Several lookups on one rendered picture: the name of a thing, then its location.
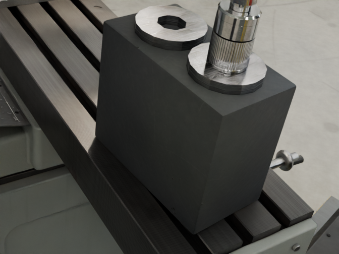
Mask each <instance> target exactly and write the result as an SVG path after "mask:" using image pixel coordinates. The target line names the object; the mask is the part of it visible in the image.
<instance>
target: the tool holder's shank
mask: <svg viewBox="0 0 339 254"><path fill-rule="evenodd" d="M255 4H257V0H230V7H231V8H232V9H233V10H235V11H238V12H248V11H250V10H251V8H252V5H255Z"/></svg>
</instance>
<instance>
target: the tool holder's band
mask: <svg viewBox="0 0 339 254"><path fill-rule="evenodd" d="M216 13H217V15H218V17H219V18H220V19H222V20H223V21H225V22H227V23H229V24H232V25H235V26H241V27H250V26H254V25H257V24H258V23H259V22H260V18H261V15H262V11H261V10H260V8H259V7H258V6H257V5H252V8H251V10H250V11H248V12H238V11H235V10H233V9H232V8H231V7H230V0H222V1H220V2H219V3H218V6H217V11H216Z"/></svg>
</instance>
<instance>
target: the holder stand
mask: <svg viewBox="0 0 339 254"><path fill-rule="evenodd" d="M212 30H213V28H212V27H210V26H209V25H207V24H206V21H205V20H203V19H202V18H201V17H200V16H199V15H198V14H196V13H194V12H192V11H190V10H187V9H184V8H182V7H181V6H180V5H178V4H172V5H168V6H165V5H159V6H150V7H147V8H144V9H142V10H140V11H139V12H138V13H135V14H130V15H126V16H122V17H118V18H114V19H110V20H106V21H104V23H103V35H102V48H101V61H100V74H99V87H98V100H97V113H96V126H95V136H96V137H97V138H98V139H99V140H100V141H101V142H102V143H103V144H104V145H105V146H106V147H107V148H108V149H109V150H110V151H111V152H112V153H113V154H114V155H115V156H116V157H117V158H118V159H119V160H120V161H121V162H122V163H123V164H124V165H125V166H126V168H127V169H128V170H129V171H130V172H131V173H132V174H133V175H134V176H135V177H136V178H137V179H138V180H139V181H140V182H141V183H142V184H143V185H144V186H145V187H146V188H147V189H148V190H149V191H150V192H151V193H152V194H153V195H154V196H155V197H156V198H157V199H158V200H159V201H160V202H161V203H162V204H163V205H164V206H165V207H166V208H167V209H168V210H169V211H170V212H171V213H172V214H173V215H174V216H175V217H176V218H177V219H178V220H179V221H180V222H181V223H182V224H183V225H184V226H185V227H186V228H187V229H188V230H189V231H190V232H191V233H192V234H196V233H198V232H200V231H202V230H204V229H205V228H207V227H209V226H211V225H213V224H214V223H216V222H218V221H220V220H222V219H223V218H225V217H227V216H229V215H231V214H232V213H234V212H236V211H238V210H240V209H242V208H243V207H245V206H247V205H249V204H251V203H252V202H254V201H256V200H258V199H259V197H260V194H261V191H262V188H263V186H264V183H265V180H266V177H267V174H268V171H269V168H270V165H271V162H272V159H273V156H274V153H275V150H276V147H277V144H278V141H279V138H280V135H281V132H282V129H283V126H284V123H285V120H286V117H287V114H288V111H289V108H290V105H291V102H292V99H293V96H294V93H295V90H296V85H295V84H294V83H293V82H291V81H290V80H288V79H287V78H285V77H284V76H282V75H281V74H279V73H278V72H276V71H275V70H273V69H272V68H271V67H269V66H268V65H266V64H265V63H264V61H263V60H262V59H261V58H260V57H259V56H258V55H257V54H256V53H254V52H251V56H250V60H249V64H248V67H247V69H246V70H245V71H243V72H241V73H236V74H230V73H224V72H221V71H218V70H216V69H214V68H213V67H212V66H211V65H210V64H209V63H208V62H207V54H208V49H209V44H210V40H211V35H212Z"/></svg>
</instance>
